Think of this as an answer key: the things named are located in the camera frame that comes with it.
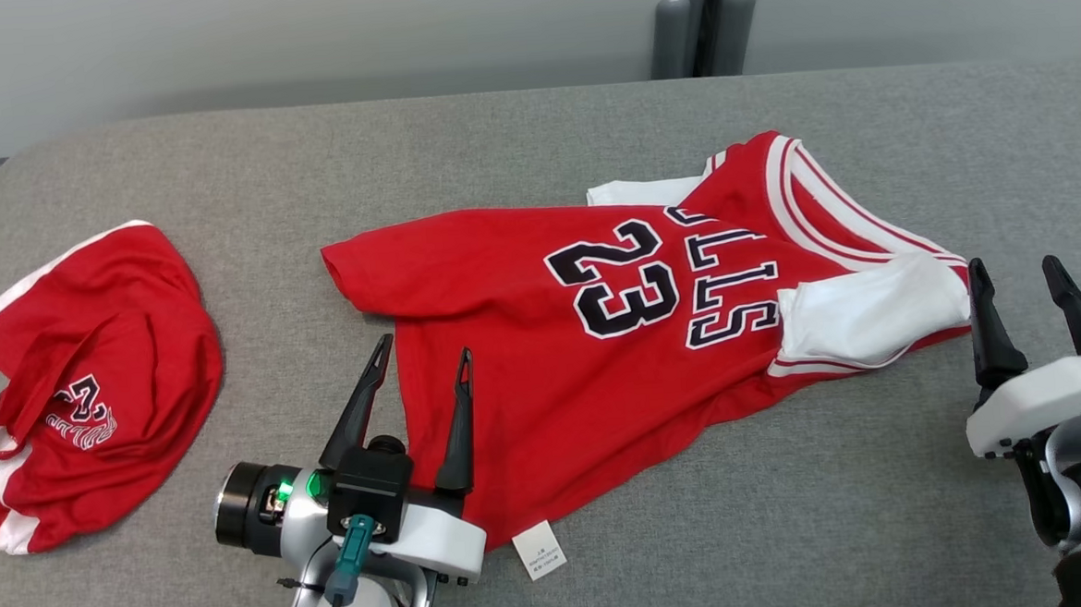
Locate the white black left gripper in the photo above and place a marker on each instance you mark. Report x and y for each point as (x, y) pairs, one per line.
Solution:
(446, 540)

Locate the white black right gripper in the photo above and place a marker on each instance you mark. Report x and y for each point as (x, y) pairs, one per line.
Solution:
(1036, 398)

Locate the red white basketball jersey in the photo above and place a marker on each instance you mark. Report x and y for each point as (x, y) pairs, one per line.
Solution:
(525, 369)

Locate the red white-striped shorts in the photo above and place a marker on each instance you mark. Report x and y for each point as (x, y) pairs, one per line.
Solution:
(136, 362)

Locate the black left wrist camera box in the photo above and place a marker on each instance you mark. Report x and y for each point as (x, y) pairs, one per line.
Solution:
(370, 488)

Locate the grey partition post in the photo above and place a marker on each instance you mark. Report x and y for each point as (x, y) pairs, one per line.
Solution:
(715, 17)

